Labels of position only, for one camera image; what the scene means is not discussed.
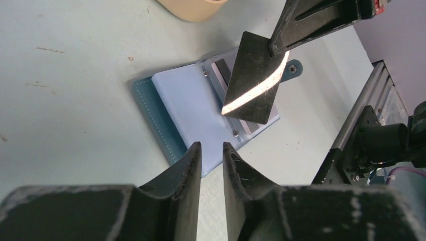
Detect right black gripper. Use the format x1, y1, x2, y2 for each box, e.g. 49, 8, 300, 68
268, 0, 391, 57

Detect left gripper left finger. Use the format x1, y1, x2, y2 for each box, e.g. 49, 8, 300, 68
1, 142, 202, 240

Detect blue card holder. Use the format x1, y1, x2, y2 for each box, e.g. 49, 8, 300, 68
132, 46, 304, 178

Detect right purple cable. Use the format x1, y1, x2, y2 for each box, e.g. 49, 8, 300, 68
386, 166, 426, 182

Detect aluminium frame rail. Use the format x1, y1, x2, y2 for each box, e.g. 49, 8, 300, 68
331, 60, 409, 149

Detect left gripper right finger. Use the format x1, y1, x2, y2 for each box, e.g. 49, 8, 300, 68
223, 142, 425, 240

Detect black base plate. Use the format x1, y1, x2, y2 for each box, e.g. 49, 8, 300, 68
312, 105, 380, 185

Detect beige oval tray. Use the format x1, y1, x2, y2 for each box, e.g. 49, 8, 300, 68
157, 0, 227, 23

